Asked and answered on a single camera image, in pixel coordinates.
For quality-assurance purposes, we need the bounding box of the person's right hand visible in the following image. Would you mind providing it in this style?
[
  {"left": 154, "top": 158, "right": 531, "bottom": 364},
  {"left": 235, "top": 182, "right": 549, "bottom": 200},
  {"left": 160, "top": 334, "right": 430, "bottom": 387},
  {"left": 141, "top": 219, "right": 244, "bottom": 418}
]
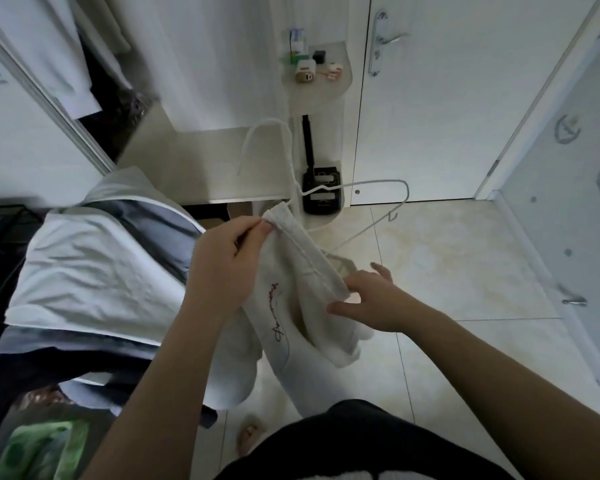
[{"left": 327, "top": 263, "right": 421, "bottom": 336}]

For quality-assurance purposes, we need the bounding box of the person's left hand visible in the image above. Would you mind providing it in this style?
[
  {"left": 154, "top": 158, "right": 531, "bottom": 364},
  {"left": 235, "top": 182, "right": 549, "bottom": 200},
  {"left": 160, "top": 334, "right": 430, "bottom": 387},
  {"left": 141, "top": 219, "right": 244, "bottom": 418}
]
[{"left": 185, "top": 215, "right": 276, "bottom": 326}]

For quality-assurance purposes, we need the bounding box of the small cream t-shirt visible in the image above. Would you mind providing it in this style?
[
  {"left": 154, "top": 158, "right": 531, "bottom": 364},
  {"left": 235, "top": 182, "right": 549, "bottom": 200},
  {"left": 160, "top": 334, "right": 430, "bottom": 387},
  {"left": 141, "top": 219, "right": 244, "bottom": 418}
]
[{"left": 242, "top": 201, "right": 376, "bottom": 416}]

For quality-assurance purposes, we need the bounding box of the white wire hanger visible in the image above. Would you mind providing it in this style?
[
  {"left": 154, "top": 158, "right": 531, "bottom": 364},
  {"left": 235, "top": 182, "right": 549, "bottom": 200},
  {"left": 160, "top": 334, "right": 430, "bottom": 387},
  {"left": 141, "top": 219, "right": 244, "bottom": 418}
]
[{"left": 238, "top": 117, "right": 411, "bottom": 258}]

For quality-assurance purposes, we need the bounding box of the white t-shirt with script print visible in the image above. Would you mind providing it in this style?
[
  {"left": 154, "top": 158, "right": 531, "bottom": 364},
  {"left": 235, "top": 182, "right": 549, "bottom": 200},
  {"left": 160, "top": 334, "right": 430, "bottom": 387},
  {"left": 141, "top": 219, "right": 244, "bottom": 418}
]
[{"left": 0, "top": 0, "right": 133, "bottom": 121}]

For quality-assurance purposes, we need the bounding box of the person's left forearm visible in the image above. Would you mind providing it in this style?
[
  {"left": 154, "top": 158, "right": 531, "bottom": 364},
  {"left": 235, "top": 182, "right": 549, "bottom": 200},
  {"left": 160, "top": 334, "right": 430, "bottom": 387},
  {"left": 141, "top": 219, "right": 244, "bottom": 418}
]
[{"left": 80, "top": 305, "right": 236, "bottom": 480}]

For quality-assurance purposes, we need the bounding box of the person's right forearm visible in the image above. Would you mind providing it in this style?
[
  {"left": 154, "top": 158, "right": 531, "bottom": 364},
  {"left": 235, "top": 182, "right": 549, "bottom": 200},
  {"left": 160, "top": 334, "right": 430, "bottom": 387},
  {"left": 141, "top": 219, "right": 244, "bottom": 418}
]
[{"left": 400, "top": 305, "right": 600, "bottom": 480}]

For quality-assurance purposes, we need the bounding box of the person's dark shirt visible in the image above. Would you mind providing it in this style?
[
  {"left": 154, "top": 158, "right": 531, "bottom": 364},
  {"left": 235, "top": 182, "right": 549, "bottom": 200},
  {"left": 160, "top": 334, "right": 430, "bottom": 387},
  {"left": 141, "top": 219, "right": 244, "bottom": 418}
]
[{"left": 215, "top": 397, "right": 516, "bottom": 480}]

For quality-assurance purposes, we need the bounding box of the brown cardboard box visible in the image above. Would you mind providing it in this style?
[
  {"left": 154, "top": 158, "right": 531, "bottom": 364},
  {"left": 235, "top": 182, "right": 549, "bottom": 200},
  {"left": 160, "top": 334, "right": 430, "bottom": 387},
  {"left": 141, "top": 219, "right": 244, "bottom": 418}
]
[{"left": 208, "top": 199, "right": 281, "bottom": 221}]

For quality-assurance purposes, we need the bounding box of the black box device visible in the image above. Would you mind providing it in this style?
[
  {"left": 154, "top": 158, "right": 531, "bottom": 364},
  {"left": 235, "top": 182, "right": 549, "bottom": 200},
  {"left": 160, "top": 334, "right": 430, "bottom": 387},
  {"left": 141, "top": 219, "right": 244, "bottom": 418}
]
[{"left": 301, "top": 165, "right": 343, "bottom": 216}]

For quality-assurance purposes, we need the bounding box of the dark fabric pile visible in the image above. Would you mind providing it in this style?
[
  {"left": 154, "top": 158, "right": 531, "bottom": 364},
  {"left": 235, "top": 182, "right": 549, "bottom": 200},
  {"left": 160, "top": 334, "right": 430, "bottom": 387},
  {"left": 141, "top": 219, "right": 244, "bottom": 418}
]
[{"left": 115, "top": 89, "right": 161, "bottom": 136}]

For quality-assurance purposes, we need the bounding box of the rounded corner shelf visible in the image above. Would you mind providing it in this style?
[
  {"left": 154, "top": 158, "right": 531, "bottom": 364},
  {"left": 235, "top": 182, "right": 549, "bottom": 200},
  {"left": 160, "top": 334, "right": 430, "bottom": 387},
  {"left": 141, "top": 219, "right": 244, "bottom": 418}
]
[{"left": 283, "top": 43, "right": 353, "bottom": 116}]

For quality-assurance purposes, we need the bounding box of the white door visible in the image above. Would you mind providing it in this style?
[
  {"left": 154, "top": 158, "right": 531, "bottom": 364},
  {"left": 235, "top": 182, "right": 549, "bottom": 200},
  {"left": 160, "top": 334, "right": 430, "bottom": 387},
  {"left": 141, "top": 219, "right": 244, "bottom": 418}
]
[{"left": 350, "top": 0, "right": 600, "bottom": 204}]

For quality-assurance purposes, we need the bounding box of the small white blue box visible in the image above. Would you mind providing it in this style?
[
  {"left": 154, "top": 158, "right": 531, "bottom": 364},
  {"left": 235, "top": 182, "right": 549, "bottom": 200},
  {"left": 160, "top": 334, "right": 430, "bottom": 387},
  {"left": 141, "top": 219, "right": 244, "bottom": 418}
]
[{"left": 289, "top": 27, "right": 308, "bottom": 64}]

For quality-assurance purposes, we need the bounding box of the green bag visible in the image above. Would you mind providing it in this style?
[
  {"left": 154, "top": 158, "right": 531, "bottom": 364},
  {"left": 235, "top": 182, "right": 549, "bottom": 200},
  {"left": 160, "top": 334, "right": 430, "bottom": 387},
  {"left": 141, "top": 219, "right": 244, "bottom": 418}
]
[{"left": 0, "top": 419, "right": 91, "bottom": 480}]

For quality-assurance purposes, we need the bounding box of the silver door handle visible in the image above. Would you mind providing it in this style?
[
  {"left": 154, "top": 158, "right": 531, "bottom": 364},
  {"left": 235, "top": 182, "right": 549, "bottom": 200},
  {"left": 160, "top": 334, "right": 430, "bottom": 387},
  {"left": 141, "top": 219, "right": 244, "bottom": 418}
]
[{"left": 368, "top": 7, "right": 411, "bottom": 78}]

